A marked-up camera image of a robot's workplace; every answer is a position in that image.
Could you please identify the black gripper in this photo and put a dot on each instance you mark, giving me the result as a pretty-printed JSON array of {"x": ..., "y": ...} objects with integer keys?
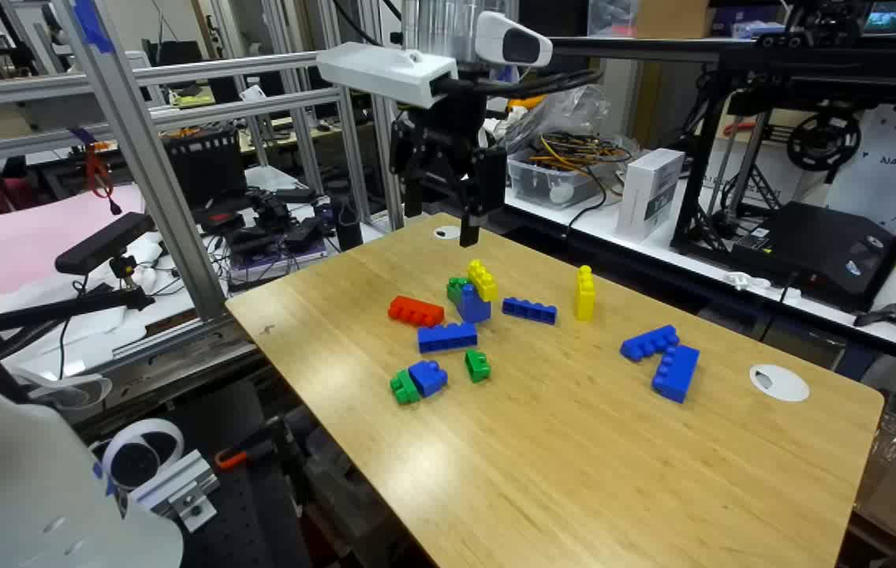
[{"x": 458, "y": 158}]

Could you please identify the yellow three-stud block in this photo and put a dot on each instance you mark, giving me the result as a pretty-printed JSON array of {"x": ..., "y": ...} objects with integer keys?
[{"x": 485, "y": 277}]

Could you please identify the narrow green block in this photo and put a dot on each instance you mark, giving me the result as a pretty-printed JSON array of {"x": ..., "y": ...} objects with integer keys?
[{"x": 461, "y": 286}]

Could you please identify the tall blue block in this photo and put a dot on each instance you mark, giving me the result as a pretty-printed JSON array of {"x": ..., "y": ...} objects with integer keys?
[{"x": 473, "y": 307}]

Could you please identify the square blue block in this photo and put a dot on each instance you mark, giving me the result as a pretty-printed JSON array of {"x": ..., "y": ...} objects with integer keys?
[{"x": 427, "y": 377}]

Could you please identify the red four-stud block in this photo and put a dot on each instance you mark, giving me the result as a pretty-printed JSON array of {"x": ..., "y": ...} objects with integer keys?
[{"x": 416, "y": 309}]

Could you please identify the slim long blue block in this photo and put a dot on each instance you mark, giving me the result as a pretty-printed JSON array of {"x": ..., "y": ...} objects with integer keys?
[{"x": 529, "y": 309}]

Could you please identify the thick long blue block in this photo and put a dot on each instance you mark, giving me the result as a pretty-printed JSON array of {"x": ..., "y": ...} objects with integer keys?
[{"x": 447, "y": 335}]

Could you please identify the tall yellow block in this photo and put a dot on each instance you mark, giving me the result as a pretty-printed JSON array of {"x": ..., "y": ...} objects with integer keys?
[{"x": 586, "y": 290}]

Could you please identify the wide blue block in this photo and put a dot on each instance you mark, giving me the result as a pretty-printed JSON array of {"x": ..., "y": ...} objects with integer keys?
[{"x": 677, "y": 373}]

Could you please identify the white table grommet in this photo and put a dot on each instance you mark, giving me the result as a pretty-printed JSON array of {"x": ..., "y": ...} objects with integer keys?
[
  {"x": 447, "y": 231},
  {"x": 780, "y": 381}
]

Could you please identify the clear plastic bin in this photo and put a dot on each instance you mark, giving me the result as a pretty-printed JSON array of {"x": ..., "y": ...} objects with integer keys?
[{"x": 547, "y": 184}]

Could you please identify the white side table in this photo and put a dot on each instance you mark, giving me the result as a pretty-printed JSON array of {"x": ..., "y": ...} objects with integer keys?
[{"x": 591, "y": 221}]

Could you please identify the clear plastic bag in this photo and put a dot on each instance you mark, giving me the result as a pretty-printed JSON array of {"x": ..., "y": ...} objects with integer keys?
[{"x": 562, "y": 113}]

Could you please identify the white cardboard box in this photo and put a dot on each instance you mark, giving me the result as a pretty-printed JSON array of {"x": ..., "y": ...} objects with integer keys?
[{"x": 647, "y": 189}]

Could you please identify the black 3D printer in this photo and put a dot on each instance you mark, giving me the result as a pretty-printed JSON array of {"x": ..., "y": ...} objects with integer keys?
[{"x": 814, "y": 248}]

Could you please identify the black filament spool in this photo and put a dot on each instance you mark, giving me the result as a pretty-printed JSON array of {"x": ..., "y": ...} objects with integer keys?
[{"x": 826, "y": 140}]

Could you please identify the white paper with writing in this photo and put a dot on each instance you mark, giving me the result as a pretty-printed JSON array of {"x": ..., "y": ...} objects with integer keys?
[{"x": 895, "y": 158}]

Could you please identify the pink sheet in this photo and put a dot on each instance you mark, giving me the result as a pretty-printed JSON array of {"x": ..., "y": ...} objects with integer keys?
[{"x": 27, "y": 237}]

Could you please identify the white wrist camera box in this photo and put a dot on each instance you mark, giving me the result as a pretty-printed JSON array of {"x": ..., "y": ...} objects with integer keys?
[{"x": 385, "y": 73}]

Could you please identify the aluminium extrusion frame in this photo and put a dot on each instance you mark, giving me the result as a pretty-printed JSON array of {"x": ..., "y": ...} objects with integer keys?
[{"x": 143, "y": 158}]

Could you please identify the black stereo camera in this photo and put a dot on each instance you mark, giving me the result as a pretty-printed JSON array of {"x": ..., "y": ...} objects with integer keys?
[{"x": 103, "y": 245}]

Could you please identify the metal bracket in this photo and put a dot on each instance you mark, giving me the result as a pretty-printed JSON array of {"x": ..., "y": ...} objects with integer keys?
[{"x": 181, "y": 490}]

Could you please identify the black camera tripod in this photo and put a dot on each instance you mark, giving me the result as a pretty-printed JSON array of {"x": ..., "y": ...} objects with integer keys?
[{"x": 71, "y": 305}]

